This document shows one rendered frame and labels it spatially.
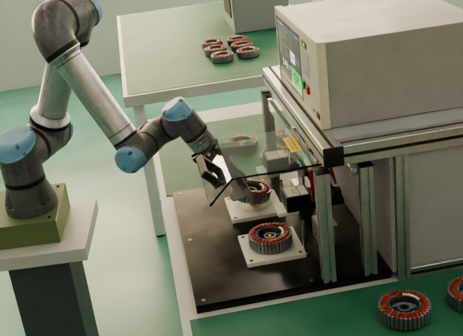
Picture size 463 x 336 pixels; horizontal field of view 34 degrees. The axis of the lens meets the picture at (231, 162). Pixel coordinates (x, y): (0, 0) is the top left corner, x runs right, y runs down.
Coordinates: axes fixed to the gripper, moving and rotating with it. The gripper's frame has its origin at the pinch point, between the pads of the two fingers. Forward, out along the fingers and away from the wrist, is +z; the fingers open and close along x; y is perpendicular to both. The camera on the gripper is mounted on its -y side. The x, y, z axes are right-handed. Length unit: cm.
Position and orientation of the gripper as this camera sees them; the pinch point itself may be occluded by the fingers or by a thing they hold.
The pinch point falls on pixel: (252, 191)
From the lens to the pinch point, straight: 213.4
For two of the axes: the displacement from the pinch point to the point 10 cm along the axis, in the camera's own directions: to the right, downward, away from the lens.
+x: 1.6, 3.8, -9.1
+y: -8.0, 5.9, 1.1
